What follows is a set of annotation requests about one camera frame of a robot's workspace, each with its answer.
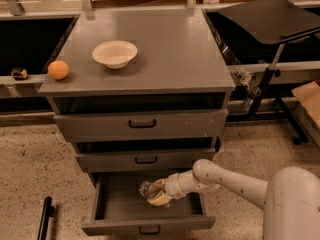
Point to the grey drawer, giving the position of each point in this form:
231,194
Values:
120,208
141,160
141,126

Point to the orange fruit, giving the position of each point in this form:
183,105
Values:
58,70

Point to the grey bottom drawer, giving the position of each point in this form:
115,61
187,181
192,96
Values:
120,208

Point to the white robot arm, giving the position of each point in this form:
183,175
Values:
290,200

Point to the clear plastic water bottle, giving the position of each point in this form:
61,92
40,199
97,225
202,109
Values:
145,189

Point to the yellow black tape measure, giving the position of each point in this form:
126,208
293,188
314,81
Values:
19,73

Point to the white bowl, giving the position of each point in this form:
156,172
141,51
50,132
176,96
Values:
115,54

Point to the grey drawer cabinet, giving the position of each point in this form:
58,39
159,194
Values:
178,67

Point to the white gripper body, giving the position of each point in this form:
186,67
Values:
172,186

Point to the grey middle drawer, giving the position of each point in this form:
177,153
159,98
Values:
141,160

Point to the black bar on floor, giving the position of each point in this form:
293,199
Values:
47,212

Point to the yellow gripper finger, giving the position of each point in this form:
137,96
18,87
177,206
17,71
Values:
158,185
160,199

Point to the black tray stand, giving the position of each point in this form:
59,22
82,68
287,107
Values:
270,47

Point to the grey top drawer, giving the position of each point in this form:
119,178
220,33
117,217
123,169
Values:
141,126

